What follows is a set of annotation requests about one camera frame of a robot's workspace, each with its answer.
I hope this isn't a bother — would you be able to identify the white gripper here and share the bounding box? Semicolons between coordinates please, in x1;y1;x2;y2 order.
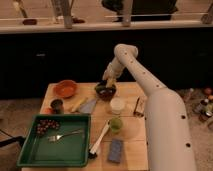
102;58;124;80

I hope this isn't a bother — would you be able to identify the green pepper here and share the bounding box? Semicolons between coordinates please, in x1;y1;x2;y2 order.
95;85;107;92

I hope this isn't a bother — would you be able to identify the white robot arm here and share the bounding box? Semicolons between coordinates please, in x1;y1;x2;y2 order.
102;44;197;171

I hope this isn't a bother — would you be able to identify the purple bowl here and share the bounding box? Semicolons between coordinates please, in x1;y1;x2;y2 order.
95;81;116;101

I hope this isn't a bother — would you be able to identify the orange bowl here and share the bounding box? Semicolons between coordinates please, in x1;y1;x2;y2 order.
53;80;77;98

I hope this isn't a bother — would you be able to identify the white plastic cup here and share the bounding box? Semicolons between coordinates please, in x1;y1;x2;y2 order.
110;97;125;115

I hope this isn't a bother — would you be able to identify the brown chocolate bar box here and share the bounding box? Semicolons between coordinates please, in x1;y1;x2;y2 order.
133;97;145;117

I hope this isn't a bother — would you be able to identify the yellow banana toy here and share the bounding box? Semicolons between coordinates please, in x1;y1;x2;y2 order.
70;97;87;113

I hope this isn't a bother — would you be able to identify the green plastic cup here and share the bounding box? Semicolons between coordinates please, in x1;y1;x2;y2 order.
109;117;123;134

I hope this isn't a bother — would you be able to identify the dark metal cup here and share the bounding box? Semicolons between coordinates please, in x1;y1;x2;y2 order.
50;99;64;114

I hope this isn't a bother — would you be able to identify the blue sponge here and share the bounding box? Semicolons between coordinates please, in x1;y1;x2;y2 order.
107;139;123;163

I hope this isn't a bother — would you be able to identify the small orange object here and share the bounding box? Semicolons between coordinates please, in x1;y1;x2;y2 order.
41;107;53;114

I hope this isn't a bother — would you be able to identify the bunch of dark grapes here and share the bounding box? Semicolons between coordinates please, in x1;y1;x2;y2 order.
36;119;60;136

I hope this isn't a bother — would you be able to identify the silver fork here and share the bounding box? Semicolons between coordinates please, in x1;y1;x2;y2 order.
47;130;84;142

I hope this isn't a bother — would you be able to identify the green plastic tray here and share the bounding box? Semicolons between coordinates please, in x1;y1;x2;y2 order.
17;114;91;168

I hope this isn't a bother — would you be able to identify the white handled brush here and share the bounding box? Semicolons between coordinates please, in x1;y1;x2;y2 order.
88;121;109;159

